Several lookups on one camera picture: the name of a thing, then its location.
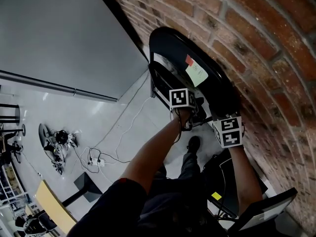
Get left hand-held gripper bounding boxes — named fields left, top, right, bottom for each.
left=169, top=88, right=213, bottom=131

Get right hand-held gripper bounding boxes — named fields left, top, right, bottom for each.
left=211, top=111, right=244, bottom=149

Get black folding chair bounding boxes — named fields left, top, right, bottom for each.
left=148, top=26, right=244, bottom=133

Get person's right forearm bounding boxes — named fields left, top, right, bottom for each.
left=227, top=144, right=264, bottom=215

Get person's left forearm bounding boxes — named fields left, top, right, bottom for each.
left=120, top=107, right=192, bottom=195

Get yellow sticky note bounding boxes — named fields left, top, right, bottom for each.
left=185, top=64, right=209, bottom=88

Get person's right black shoe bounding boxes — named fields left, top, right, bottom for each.
left=187, top=136, right=201, bottom=154

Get black equipment case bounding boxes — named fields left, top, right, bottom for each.
left=202, top=148, right=269, bottom=220

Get person's grey trousers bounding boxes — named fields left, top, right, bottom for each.
left=148, top=151, right=206, bottom=197

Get white power strip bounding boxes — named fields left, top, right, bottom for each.
left=88, top=158, right=107, bottom=167

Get small spare hand-held gripper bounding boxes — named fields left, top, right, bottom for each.
left=68, top=132, right=79, bottom=148

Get black round device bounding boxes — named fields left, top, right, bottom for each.
left=55, top=129, right=69, bottom=144

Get person's black printed shirt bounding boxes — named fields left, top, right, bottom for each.
left=66, top=178, right=247, bottom=237

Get grey partition panel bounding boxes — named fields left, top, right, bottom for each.
left=0, top=0, right=150, bottom=104

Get small black floor gadget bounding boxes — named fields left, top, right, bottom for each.
left=51, top=160, right=64, bottom=175

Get black coat rack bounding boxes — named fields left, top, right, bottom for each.
left=14, top=123, right=28, bottom=137

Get white round table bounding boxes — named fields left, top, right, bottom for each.
left=0, top=104, right=21, bottom=126

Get wooden table with black base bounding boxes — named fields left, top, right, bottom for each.
left=34, top=171, right=103, bottom=236

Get metal storage shelf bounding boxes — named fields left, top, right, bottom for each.
left=0, top=164, right=33, bottom=207

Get black white mesh device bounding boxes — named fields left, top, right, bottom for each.
left=14, top=217, right=44, bottom=237

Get white floor cable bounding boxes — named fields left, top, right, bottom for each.
left=115, top=96, right=152, bottom=164

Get grey floor cable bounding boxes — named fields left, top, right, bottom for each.
left=71, top=74, right=150, bottom=158

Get grey spare gripper with wires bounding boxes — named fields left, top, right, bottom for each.
left=43, top=137, right=68, bottom=163

